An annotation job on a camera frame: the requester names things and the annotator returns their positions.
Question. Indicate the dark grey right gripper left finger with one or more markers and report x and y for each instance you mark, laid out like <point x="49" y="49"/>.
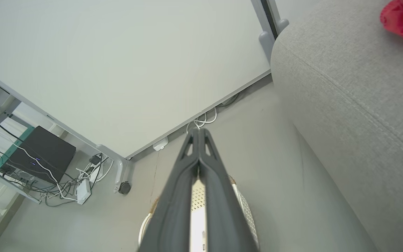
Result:
<point x="173" y="203"/>

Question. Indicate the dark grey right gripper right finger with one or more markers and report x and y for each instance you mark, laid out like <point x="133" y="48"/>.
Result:
<point x="222" y="210"/>

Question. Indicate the white perforated laundry basket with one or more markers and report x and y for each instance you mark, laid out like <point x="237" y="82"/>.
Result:
<point x="247" y="210"/>

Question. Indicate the black caster wheel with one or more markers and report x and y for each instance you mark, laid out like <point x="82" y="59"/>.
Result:
<point x="125" y="188"/>

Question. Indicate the grey partition leg with caster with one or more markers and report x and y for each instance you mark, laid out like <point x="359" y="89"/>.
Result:
<point x="119" y="164"/>

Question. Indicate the small black power adapter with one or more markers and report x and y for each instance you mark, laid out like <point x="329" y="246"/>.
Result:
<point x="95" y="160"/>

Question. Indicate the white power strip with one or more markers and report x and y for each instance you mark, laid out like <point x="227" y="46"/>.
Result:
<point x="83" y="191"/>

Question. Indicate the black electronics box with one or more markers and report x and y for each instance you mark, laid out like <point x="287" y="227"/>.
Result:
<point x="44" y="152"/>

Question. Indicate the wide white partition panel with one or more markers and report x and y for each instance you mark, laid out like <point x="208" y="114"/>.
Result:
<point x="117" y="63"/>

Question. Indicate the grey fabric sofa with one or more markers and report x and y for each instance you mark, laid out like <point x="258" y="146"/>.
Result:
<point x="355" y="105"/>

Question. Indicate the shelf with teal edge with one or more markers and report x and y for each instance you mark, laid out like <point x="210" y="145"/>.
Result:
<point x="9" y="150"/>

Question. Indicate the small white wall adapter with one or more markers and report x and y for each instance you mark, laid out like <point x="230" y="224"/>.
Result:
<point x="161" y="144"/>

